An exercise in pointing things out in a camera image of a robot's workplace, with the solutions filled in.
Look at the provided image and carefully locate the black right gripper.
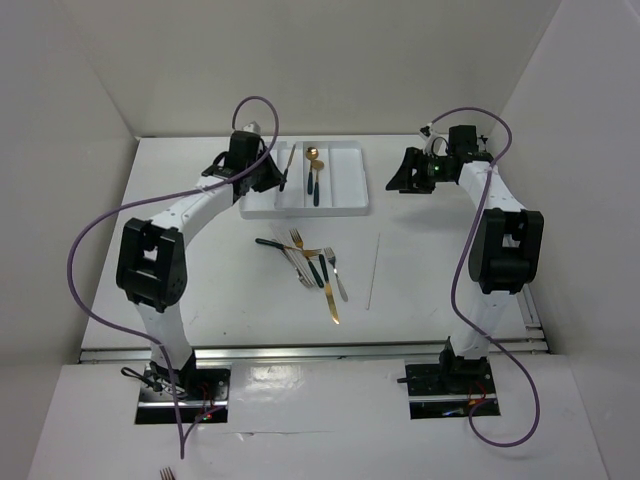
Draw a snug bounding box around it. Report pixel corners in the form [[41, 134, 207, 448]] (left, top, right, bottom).
[[385, 146, 453, 194]]

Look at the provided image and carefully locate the gold knife green handle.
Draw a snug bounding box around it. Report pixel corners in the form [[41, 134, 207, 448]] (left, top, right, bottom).
[[319, 254, 340, 325], [279, 143, 297, 192]]

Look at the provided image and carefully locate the gold spoon green handle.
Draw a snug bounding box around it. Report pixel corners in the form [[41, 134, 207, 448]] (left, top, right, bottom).
[[312, 160, 324, 207], [305, 146, 319, 195]]

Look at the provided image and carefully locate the gold fork green handle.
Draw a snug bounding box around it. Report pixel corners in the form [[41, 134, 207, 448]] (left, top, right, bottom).
[[289, 228, 324, 289], [254, 238, 323, 257]]

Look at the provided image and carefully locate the silver fork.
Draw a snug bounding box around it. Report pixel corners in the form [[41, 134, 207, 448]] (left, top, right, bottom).
[[283, 252, 313, 288], [324, 247, 349, 302]]

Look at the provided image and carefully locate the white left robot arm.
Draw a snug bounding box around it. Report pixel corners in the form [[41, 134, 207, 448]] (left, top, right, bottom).
[[116, 122, 283, 399]]

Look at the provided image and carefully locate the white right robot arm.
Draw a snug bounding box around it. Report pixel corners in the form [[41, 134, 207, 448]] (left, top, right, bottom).
[[386, 125, 544, 393]]

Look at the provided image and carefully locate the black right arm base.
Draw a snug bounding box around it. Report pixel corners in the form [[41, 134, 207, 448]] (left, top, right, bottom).
[[397, 351, 496, 397]]

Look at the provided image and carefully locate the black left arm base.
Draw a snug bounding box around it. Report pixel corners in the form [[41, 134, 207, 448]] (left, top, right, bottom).
[[120, 365, 231, 406]]

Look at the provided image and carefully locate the white compartment cutlery tray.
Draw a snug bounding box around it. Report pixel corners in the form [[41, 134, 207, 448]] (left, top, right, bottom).
[[239, 139, 369, 220]]

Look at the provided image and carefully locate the white chopstick right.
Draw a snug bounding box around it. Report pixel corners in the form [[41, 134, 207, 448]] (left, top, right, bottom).
[[365, 232, 381, 311]]

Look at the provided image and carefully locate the gold fork bottom edge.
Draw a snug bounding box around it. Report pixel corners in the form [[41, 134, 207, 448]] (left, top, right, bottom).
[[160, 467, 176, 480]]

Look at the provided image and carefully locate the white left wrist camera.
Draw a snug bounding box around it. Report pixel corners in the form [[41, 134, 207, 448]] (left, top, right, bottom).
[[242, 121, 261, 136]]

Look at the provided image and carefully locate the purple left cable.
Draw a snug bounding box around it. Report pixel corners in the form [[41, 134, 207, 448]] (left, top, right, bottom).
[[67, 95, 281, 460]]

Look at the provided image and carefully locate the purple cable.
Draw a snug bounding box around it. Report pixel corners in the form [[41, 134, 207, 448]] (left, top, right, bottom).
[[429, 106, 544, 446], [67, 95, 281, 460]]

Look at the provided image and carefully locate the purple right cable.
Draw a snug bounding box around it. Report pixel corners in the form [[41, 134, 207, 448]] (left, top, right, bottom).
[[429, 106, 544, 446]]

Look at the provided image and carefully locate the aluminium rail front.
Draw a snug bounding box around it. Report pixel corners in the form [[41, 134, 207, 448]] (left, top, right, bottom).
[[78, 340, 549, 366]]

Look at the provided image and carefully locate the aluminium rail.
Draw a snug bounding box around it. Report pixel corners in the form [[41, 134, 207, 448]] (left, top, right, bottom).
[[78, 340, 549, 366], [469, 135, 549, 354]]

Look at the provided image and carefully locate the aluminium rail right side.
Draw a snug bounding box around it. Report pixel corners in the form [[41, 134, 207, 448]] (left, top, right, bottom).
[[469, 135, 549, 354]]

